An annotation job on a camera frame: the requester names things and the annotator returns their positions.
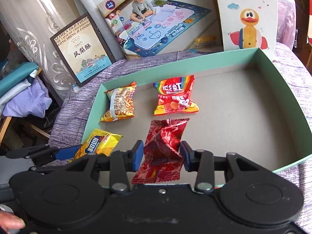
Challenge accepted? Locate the yellow cracker packet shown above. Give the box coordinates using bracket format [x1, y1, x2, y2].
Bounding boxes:
[69, 129, 123, 162]

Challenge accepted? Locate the framed pineapple cake box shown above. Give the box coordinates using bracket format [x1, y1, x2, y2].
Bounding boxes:
[50, 13, 116, 87]

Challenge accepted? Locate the kids drawing mat box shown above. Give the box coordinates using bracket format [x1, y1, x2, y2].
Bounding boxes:
[97, 0, 222, 60]

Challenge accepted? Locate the purple striped tablecloth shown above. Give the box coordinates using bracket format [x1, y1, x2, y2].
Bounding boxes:
[49, 43, 311, 233]

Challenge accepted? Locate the patterned grey curtain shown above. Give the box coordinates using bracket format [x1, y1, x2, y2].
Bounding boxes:
[1, 0, 124, 100]

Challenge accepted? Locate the Skittles rainbow candy bag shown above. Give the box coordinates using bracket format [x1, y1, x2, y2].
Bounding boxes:
[153, 75, 199, 116]

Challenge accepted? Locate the dark red foil wrapper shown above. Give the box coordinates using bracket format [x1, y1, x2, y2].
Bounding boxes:
[132, 118, 189, 184]

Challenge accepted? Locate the roly-poly duck toy box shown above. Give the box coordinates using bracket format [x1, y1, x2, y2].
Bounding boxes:
[217, 0, 278, 54]

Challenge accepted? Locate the person's left hand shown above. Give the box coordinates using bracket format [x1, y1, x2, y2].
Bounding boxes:
[0, 211, 25, 233]

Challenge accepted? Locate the pile of folded clothes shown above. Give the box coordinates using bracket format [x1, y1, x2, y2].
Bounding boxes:
[1, 62, 52, 118]

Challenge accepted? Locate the orange noodle snack bag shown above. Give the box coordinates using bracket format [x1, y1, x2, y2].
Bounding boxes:
[100, 81, 137, 122]

